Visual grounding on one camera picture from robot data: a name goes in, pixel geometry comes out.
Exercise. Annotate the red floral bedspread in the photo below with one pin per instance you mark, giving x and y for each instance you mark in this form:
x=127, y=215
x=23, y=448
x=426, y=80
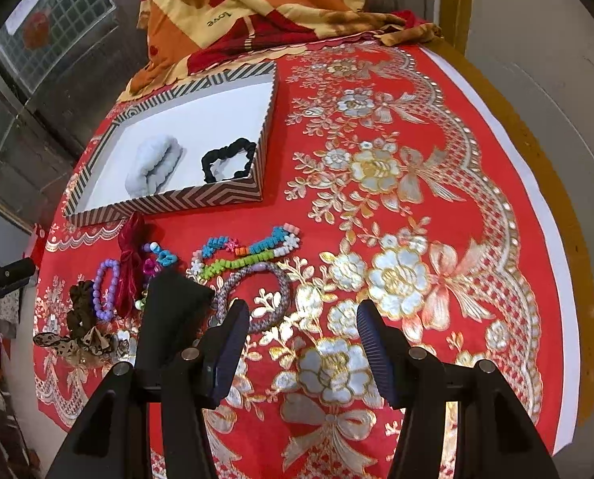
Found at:
x=326, y=124

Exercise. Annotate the white bed sheet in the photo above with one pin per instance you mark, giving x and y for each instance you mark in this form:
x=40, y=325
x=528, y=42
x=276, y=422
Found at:
x=536, y=199

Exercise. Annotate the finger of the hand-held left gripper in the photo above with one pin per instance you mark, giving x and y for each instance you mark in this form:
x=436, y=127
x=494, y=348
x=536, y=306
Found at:
x=7, y=274

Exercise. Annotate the black pouch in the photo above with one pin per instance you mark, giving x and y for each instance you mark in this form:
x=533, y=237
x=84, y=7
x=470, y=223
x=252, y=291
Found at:
x=172, y=304

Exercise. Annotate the black scrunchie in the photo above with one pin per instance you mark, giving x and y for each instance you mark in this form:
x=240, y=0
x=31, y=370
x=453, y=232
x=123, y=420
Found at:
x=209, y=159

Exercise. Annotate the metal glass door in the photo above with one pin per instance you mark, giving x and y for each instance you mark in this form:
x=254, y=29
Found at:
x=37, y=134

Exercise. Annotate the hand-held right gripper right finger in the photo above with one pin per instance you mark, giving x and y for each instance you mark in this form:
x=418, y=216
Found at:
x=376, y=354

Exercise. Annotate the striped shallow cardboard box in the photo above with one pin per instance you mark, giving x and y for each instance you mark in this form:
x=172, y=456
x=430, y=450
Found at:
x=177, y=114

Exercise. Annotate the brown scrunchie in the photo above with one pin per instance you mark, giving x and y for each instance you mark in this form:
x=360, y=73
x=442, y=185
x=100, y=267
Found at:
x=79, y=309

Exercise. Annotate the orange patterned blanket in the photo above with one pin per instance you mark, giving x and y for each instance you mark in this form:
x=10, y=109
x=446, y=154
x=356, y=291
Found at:
x=202, y=20

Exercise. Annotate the white fluffy scrunchie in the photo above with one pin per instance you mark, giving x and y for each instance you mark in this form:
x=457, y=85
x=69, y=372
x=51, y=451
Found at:
x=152, y=164

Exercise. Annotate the leopard print bow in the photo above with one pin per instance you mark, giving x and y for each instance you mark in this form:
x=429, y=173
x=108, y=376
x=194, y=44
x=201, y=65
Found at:
x=92, y=342

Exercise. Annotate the glass block window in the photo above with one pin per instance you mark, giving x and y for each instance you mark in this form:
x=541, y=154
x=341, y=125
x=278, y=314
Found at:
x=72, y=5

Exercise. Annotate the wooden bed frame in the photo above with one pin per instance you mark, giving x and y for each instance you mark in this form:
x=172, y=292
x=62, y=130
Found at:
x=551, y=169

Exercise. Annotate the red velvet bow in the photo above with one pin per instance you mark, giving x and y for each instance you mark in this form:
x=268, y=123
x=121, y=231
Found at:
x=129, y=259

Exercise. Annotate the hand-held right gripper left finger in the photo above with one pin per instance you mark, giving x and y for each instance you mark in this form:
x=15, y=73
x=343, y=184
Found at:
x=233, y=344

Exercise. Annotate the red paper window decoration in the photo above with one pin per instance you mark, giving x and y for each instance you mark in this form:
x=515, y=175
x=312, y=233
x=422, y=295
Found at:
x=37, y=30

